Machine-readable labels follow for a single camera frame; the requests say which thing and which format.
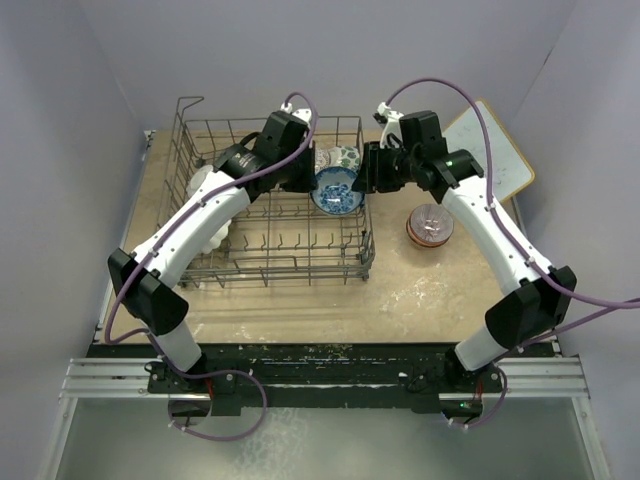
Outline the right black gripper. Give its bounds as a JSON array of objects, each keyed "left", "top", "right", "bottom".
[{"left": 352, "top": 141, "right": 420, "bottom": 194}]

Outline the green leaf patterned bowl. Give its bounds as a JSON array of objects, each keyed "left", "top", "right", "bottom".
[{"left": 329, "top": 146, "right": 361, "bottom": 172}]

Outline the blue floral white bowl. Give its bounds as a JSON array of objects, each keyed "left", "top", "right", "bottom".
[{"left": 310, "top": 166, "right": 365, "bottom": 216}]

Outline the brown patterned white bowl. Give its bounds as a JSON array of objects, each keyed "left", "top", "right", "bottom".
[{"left": 314, "top": 148, "right": 331, "bottom": 173}]

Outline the purple striped bowl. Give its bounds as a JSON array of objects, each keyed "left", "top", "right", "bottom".
[{"left": 409, "top": 204, "right": 454, "bottom": 239}]

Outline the orange red patterned bowl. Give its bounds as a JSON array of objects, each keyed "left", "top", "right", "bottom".
[{"left": 407, "top": 226, "right": 451, "bottom": 248}]

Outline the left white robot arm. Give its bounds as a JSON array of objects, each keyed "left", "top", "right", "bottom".
[{"left": 108, "top": 103, "right": 317, "bottom": 392}]

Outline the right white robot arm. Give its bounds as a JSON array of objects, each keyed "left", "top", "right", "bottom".
[{"left": 352, "top": 104, "right": 577, "bottom": 391}]

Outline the white fluted bowl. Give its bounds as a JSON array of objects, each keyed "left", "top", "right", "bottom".
[{"left": 201, "top": 220, "right": 232, "bottom": 255}]

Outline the white cup with handle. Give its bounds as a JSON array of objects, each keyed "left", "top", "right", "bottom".
[{"left": 186, "top": 165, "right": 213, "bottom": 199}]

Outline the grey wire dish rack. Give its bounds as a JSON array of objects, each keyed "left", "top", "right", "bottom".
[{"left": 157, "top": 96, "right": 374, "bottom": 288}]

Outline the small whiteboard yellow frame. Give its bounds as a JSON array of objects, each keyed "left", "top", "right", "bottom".
[{"left": 443, "top": 99, "right": 535, "bottom": 202}]

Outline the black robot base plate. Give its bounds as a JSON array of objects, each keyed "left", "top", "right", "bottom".
[{"left": 147, "top": 342, "right": 504, "bottom": 417}]

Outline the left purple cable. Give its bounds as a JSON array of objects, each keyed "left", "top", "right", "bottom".
[{"left": 102, "top": 91, "right": 320, "bottom": 441}]

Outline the purple cable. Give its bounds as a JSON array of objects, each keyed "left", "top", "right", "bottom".
[
  {"left": 102, "top": 91, "right": 320, "bottom": 441},
  {"left": 374, "top": 77, "right": 640, "bottom": 432}
]

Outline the aluminium rail frame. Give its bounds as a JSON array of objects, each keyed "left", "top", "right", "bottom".
[{"left": 39, "top": 344, "right": 611, "bottom": 479}]

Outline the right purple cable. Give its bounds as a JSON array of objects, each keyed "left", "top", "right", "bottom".
[{"left": 374, "top": 77, "right": 640, "bottom": 432}]

